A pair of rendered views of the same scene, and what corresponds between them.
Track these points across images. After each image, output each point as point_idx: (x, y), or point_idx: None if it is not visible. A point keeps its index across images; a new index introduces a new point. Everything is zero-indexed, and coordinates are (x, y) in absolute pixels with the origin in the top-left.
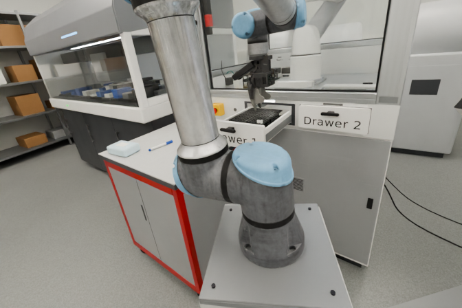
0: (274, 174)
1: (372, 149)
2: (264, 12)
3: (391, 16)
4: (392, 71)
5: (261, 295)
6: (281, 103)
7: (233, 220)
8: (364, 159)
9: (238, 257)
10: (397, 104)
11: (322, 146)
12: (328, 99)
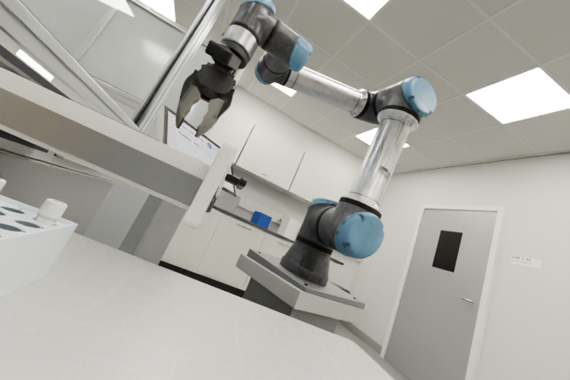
0: None
1: (99, 194)
2: (316, 92)
3: (178, 67)
4: (153, 112)
5: (332, 284)
6: (60, 92)
7: (312, 285)
8: (86, 209)
9: (330, 287)
10: None
11: (58, 198)
12: (115, 119)
